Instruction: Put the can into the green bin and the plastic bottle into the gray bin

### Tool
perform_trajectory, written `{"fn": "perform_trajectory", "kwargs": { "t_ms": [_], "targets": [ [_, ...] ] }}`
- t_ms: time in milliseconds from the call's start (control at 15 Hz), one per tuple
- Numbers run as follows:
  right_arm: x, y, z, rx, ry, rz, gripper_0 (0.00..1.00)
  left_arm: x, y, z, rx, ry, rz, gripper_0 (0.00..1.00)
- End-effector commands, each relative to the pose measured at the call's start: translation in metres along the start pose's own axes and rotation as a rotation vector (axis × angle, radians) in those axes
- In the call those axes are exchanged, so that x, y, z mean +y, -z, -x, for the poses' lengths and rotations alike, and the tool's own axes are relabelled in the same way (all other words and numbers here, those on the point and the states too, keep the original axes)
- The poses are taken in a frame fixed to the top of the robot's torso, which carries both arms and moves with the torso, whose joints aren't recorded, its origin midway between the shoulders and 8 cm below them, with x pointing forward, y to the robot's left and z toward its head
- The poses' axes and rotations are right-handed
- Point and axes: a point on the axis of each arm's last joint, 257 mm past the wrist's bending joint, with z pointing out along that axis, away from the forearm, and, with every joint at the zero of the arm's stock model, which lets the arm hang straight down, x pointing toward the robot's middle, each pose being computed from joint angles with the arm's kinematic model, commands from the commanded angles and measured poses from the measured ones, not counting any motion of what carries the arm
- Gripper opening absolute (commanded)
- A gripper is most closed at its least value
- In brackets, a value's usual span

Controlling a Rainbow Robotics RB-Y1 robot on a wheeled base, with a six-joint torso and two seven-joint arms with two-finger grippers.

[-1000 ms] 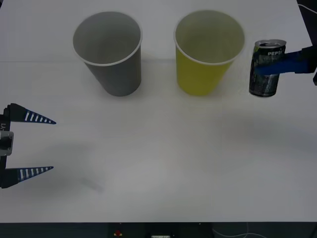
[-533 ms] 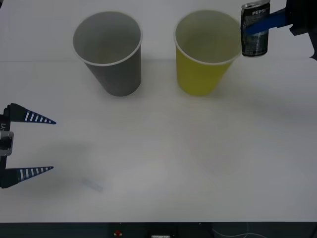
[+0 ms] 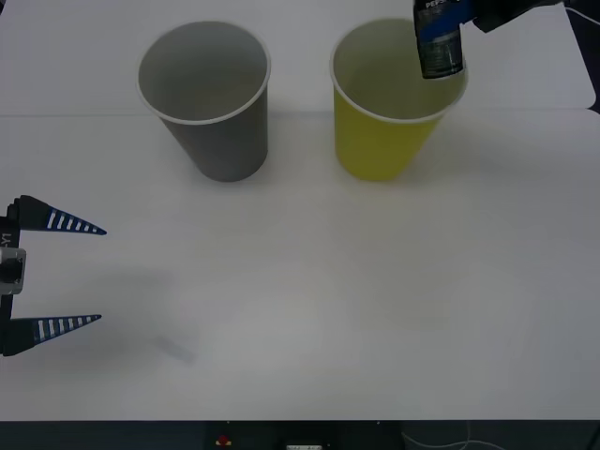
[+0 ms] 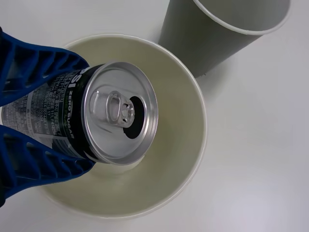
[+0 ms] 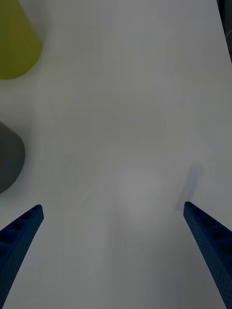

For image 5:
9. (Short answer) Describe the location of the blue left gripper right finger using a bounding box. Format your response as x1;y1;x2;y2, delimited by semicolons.
183;201;232;309

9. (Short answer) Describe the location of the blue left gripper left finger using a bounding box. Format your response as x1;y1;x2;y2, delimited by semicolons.
0;204;44;309

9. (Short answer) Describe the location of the grey plastic bin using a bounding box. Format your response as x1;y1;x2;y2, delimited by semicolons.
0;121;26;195

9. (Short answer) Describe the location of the yellow-green plastic bin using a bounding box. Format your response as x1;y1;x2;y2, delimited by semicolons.
0;0;43;81

